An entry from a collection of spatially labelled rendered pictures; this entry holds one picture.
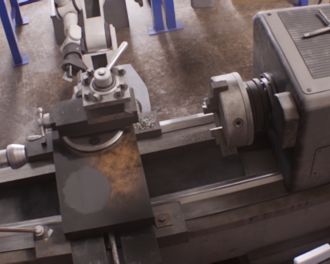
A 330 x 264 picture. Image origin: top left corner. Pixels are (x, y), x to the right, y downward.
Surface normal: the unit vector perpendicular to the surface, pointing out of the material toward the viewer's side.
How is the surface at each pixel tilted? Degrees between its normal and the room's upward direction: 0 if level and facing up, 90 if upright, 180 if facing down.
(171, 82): 0
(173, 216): 0
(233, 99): 23
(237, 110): 40
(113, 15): 90
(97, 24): 30
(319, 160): 90
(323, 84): 0
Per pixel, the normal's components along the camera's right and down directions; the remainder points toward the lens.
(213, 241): 0.19, 0.74
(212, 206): -0.09, -0.63
